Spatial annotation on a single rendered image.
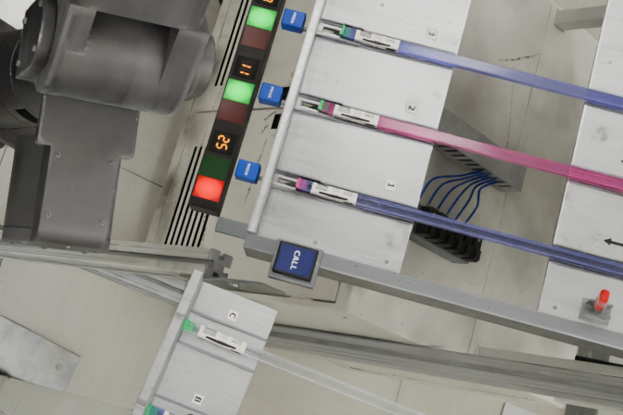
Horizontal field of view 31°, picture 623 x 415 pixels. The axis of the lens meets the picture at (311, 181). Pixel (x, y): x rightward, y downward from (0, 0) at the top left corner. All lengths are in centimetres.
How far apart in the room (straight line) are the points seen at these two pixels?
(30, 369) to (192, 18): 163
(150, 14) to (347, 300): 125
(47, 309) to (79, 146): 156
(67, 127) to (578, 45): 173
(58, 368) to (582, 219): 106
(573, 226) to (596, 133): 13
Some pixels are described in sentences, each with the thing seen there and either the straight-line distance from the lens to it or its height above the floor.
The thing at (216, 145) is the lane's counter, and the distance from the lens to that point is 151.
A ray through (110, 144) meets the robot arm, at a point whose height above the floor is 132.
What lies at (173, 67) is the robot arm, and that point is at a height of 138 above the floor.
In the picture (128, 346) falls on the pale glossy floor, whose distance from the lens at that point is 225.
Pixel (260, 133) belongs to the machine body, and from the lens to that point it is 203.
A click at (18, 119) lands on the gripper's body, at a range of 66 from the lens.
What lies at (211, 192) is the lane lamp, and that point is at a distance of 149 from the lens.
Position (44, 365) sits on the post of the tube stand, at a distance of 214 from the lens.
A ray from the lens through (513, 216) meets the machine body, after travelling 206.
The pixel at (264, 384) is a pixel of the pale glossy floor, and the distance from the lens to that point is 249.
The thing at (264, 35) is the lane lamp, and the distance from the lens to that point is 156.
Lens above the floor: 181
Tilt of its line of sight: 45 degrees down
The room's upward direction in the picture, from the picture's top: 91 degrees clockwise
